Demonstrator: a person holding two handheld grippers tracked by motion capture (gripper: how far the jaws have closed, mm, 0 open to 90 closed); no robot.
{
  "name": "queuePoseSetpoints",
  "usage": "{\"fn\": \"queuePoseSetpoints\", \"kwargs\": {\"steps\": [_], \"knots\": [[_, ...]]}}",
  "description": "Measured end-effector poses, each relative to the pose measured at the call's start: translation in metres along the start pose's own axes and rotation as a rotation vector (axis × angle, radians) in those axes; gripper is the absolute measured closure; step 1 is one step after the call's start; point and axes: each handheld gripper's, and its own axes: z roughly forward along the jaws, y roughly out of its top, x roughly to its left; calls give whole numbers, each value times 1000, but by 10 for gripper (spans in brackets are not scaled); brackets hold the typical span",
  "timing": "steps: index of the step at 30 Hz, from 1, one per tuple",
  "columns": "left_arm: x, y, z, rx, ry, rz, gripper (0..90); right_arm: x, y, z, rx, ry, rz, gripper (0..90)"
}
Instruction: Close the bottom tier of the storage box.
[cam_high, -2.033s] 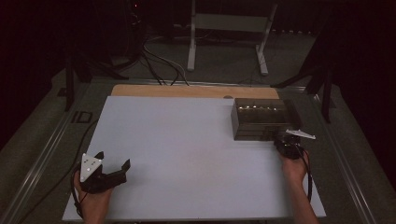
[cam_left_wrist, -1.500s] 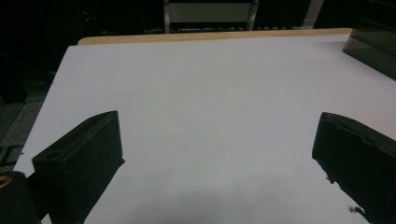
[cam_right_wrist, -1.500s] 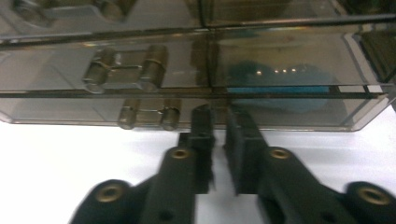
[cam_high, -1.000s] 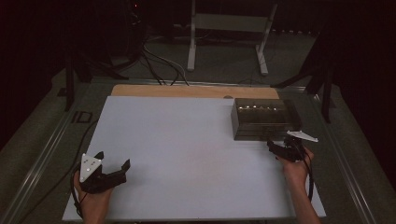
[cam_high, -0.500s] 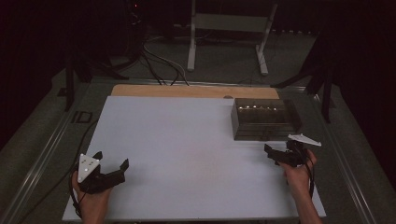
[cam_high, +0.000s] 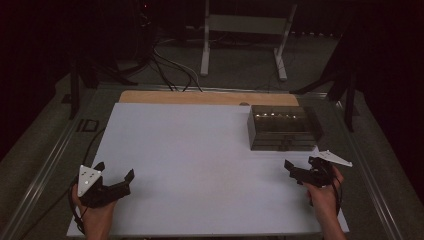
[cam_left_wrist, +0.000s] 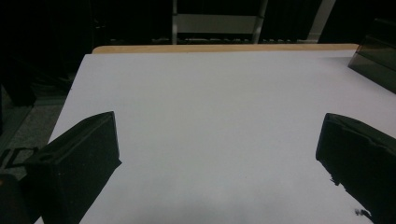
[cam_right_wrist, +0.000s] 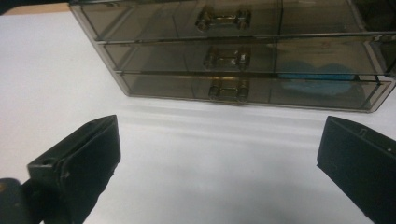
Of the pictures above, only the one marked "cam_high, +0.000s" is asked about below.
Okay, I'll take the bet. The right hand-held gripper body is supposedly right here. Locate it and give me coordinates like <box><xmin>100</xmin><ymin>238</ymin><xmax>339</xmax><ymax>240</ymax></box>
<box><xmin>293</xmin><ymin>150</ymin><xmax>354</xmax><ymax>188</ymax></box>

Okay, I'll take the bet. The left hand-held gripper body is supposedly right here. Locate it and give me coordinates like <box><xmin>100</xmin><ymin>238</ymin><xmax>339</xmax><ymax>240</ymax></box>
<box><xmin>76</xmin><ymin>164</ymin><xmax>132</xmax><ymax>210</ymax></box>

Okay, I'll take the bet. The smoky clear plastic drawer box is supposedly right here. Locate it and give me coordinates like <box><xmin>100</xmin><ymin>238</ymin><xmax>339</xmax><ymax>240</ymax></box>
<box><xmin>246</xmin><ymin>104</ymin><xmax>324</xmax><ymax>153</ymax></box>

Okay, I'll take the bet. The person's left hand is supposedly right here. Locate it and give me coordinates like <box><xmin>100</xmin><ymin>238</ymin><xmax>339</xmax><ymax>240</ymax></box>
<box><xmin>70</xmin><ymin>193</ymin><xmax>117</xmax><ymax>235</ymax></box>

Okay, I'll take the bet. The person's right hand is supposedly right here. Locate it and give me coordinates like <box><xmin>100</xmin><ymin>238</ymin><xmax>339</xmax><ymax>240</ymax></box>
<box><xmin>304</xmin><ymin>165</ymin><xmax>345</xmax><ymax>215</ymax></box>

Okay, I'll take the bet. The white board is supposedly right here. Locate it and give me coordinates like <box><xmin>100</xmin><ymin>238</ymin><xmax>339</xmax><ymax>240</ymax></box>
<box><xmin>66</xmin><ymin>102</ymin><xmax>350</xmax><ymax>238</ymax></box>

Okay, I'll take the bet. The black stand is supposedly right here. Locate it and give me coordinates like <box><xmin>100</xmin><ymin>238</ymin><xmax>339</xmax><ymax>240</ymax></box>
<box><xmin>68</xmin><ymin>56</ymin><xmax>139</xmax><ymax>121</ymax></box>
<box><xmin>289</xmin><ymin>63</ymin><xmax>359</xmax><ymax>133</ymax></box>

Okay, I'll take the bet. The wooden table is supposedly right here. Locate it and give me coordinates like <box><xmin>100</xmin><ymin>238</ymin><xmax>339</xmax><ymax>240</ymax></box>
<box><xmin>118</xmin><ymin>89</ymin><xmax>300</xmax><ymax>108</ymax></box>

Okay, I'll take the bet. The dark equipment stand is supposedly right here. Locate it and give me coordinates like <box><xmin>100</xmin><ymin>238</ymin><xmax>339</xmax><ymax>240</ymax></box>
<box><xmin>131</xmin><ymin>0</ymin><xmax>159</xmax><ymax>69</ymax></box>

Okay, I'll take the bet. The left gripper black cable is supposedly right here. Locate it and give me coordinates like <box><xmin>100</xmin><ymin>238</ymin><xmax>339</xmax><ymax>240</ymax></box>
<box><xmin>66</xmin><ymin>128</ymin><xmax>106</xmax><ymax>236</ymax></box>

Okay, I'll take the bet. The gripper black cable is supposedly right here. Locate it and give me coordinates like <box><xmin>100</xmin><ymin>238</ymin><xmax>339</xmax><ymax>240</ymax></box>
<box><xmin>66</xmin><ymin>128</ymin><xmax>106</xmax><ymax>236</ymax></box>
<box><xmin>329</xmin><ymin>174</ymin><xmax>344</xmax><ymax>216</ymax></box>

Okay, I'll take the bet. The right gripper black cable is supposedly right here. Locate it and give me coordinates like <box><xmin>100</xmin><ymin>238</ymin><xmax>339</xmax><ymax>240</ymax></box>
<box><xmin>329</xmin><ymin>174</ymin><xmax>344</xmax><ymax>216</ymax></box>

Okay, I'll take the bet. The metal floor rail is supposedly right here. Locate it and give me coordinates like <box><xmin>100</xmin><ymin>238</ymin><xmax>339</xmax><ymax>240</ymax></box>
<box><xmin>0</xmin><ymin>114</ymin><xmax>88</xmax><ymax>240</ymax></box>
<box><xmin>333</xmin><ymin>99</ymin><xmax>406</xmax><ymax>240</ymax></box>

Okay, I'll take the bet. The bundle of floor cables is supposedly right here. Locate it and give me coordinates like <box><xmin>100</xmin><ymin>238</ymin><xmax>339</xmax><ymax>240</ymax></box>
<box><xmin>150</xmin><ymin>36</ymin><xmax>205</xmax><ymax>93</ymax></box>

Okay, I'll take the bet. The white metal stand frame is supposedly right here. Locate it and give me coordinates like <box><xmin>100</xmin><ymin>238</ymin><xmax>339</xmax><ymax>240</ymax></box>
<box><xmin>199</xmin><ymin>0</ymin><xmax>298</xmax><ymax>82</ymax></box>

